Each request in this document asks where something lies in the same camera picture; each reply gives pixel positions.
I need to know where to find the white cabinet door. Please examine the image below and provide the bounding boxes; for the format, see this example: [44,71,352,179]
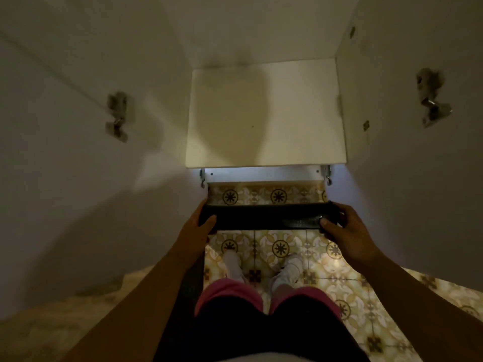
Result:
[0,34,207,322]
[344,0,483,292]

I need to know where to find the pink trousers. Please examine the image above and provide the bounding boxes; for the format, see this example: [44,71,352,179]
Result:
[194,278,342,329]

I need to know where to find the white shoe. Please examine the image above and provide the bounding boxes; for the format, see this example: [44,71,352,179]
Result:
[222,250,247,284]
[269,253,305,295]

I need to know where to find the person's left forearm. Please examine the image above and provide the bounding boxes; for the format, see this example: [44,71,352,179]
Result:
[62,249,207,362]

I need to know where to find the black plinth panel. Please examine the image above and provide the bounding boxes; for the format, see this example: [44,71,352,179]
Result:
[198,201,340,234]

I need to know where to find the black shirt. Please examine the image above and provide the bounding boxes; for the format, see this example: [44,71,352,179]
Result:
[154,296,371,362]

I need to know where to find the white cabinet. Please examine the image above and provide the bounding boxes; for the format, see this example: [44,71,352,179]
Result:
[0,0,483,170]

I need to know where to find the person's left hand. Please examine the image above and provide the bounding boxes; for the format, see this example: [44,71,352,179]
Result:
[180,199,218,261]

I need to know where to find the person's right hand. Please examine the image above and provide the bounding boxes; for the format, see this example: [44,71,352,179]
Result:
[319,202,383,270]

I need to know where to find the person's right forearm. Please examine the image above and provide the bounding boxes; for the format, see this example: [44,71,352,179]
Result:
[355,249,483,362]

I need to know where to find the metal door hinge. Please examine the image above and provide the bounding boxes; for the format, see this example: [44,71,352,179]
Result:
[416,68,453,128]
[105,92,130,143]

